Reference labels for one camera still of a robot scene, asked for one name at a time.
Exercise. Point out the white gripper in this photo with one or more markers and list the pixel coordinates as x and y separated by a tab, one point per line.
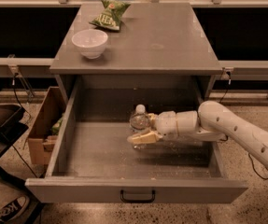
166	124

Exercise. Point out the clear plastic water bottle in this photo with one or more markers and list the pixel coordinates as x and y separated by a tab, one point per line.
139	119

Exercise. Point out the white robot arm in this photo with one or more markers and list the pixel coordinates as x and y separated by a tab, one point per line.
212	121

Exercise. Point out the open grey top drawer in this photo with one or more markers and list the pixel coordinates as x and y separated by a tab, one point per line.
92	160

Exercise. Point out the grey cabinet counter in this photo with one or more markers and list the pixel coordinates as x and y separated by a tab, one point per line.
160	55

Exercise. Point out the green item in box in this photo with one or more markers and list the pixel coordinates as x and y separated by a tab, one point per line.
56	127

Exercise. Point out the white ceramic bowl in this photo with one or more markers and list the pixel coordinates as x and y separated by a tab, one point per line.
91	43

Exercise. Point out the brown cardboard box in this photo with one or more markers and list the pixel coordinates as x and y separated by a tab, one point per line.
41	139

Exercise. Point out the green chip bag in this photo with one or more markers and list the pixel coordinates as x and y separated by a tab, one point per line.
110	17

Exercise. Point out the black sneaker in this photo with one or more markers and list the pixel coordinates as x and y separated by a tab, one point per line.
14	209

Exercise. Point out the black drawer handle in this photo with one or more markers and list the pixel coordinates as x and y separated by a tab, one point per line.
129	197

